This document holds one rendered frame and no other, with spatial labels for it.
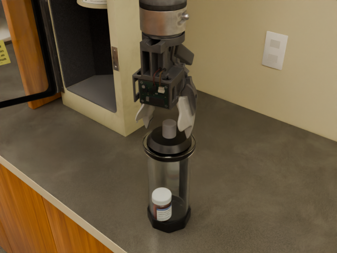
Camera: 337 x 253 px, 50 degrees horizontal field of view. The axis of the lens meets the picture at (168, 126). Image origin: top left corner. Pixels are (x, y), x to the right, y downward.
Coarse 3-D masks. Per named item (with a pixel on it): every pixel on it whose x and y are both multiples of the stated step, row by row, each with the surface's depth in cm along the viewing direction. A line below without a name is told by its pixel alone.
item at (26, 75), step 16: (0, 0) 102; (16, 0) 104; (0, 16) 104; (16, 16) 106; (32, 16) 108; (0, 32) 106; (16, 32) 108; (32, 32) 110; (0, 48) 108; (16, 48) 110; (32, 48) 113; (0, 64) 111; (16, 64) 113; (32, 64) 115; (0, 80) 113; (16, 80) 115; (32, 80) 118; (0, 96) 115; (16, 96) 118
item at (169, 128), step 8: (168, 120) 71; (160, 128) 74; (168, 128) 70; (176, 128) 71; (152, 136) 72; (160, 136) 72; (168, 136) 71; (176, 136) 72; (184, 136) 72; (152, 144) 71; (160, 144) 70; (168, 144) 70; (176, 144) 70; (184, 144) 70; (160, 152) 70; (168, 152) 69; (176, 152) 70
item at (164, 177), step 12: (144, 144) 72; (192, 144) 72; (156, 156) 69; (168, 156) 69; (180, 156) 69; (156, 168) 72; (168, 168) 71; (180, 168) 72; (156, 180) 74; (168, 180) 73; (180, 180) 74; (156, 192) 76; (168, 192) 75; (180, 192) 76; (156, 204) 78; (168, 204) 77; (180, 204) 78; (156, 216) 81; (168, 216) 79; (180, 216) 80
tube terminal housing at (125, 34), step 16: (48, 0) 107; (112, 0) 89; (128, 0) 93; (112, 16) 92; (128, 16) 95; (112, 32) 95; (128, 32) 97; (128, 48) 99; (112, 64) 101; (128, 64) 102; (128, 80) 104; (64, 96) 126; (128, 96) 107; (80, 112) 124; (96, 112) 117; (112, 112) 112; (128, 112) 109; (112, 128) 115; (128, 128) 112
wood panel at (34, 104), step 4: (60, 92) 133; (52, 96) 131; (56, 96) 132; (60, 96) 134; (36, 100) 126; (40, 100) 127; (44, 100) 129; (48, 100) 130; (52, 100) 132; (28, 104) 127; (32, 104) 125; (36, 104) 127; (40, 104) 128; (32, 108) 127
